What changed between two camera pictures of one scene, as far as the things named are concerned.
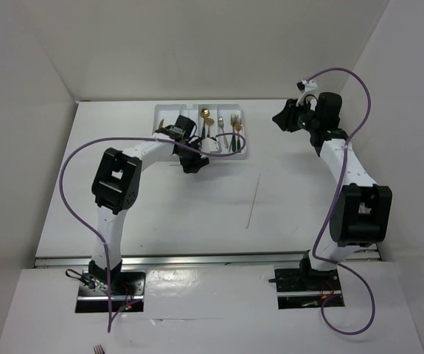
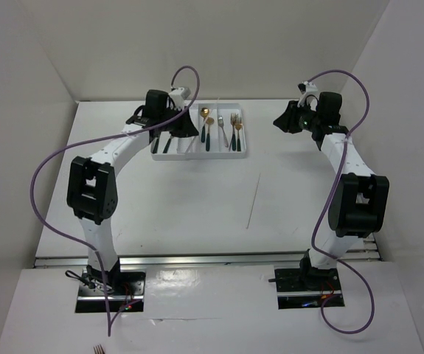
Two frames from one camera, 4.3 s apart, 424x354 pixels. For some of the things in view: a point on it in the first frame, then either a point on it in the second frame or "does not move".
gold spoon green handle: x=209 y=122 does not move
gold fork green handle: x=238 y=127 does not move
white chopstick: x=254 y=200 does not move
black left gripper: x=189 y=166 to x=186 y=127
